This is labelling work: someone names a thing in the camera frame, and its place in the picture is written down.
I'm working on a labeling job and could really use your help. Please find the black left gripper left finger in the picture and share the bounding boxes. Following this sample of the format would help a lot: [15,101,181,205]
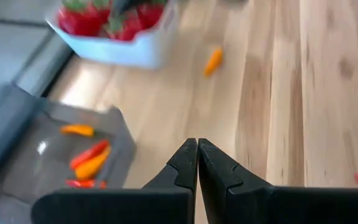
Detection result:
[31,138,198,224]

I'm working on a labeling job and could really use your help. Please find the white plastic basket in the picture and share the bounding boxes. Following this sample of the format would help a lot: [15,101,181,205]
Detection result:
[44,0,180,70]

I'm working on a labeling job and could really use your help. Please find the orange toy carrot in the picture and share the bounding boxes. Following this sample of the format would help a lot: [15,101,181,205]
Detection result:
[75,145,112,181]
[59,123,96,138]

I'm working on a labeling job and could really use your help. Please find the red toy tomato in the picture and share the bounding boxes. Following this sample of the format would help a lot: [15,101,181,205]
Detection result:
[57,0,103,37]
[106,9,144,42]
[137,1,167,30]
[94,0,113,24]

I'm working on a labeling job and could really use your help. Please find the orange chili pepper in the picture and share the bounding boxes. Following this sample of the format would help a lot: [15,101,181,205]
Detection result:
[203,47,224,78]

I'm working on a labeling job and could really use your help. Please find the translucent grey plastic basket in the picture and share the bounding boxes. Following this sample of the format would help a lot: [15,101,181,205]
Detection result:
[0,83,137,224]

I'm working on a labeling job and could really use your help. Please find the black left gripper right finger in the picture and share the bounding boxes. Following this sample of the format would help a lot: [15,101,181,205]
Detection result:
[198,138,358,224]

